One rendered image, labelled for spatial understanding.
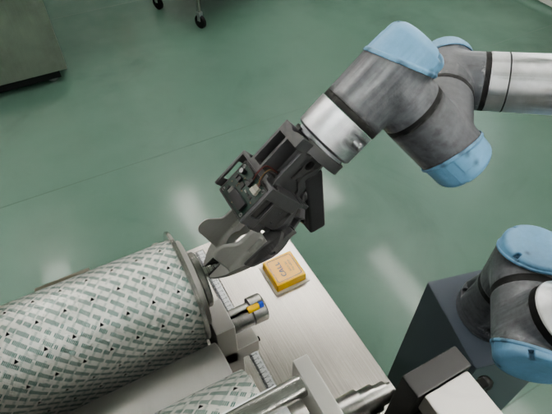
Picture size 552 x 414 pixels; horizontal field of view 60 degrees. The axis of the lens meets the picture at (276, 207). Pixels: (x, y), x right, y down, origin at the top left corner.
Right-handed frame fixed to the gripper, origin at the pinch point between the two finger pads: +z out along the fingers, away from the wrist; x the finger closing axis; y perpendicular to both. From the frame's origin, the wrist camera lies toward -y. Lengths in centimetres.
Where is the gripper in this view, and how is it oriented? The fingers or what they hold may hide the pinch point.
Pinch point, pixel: (218, 265)
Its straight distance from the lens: 61.4
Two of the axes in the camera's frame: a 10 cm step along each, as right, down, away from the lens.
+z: -6.8, 7.0, 2.3
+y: -5.6, -2.9, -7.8
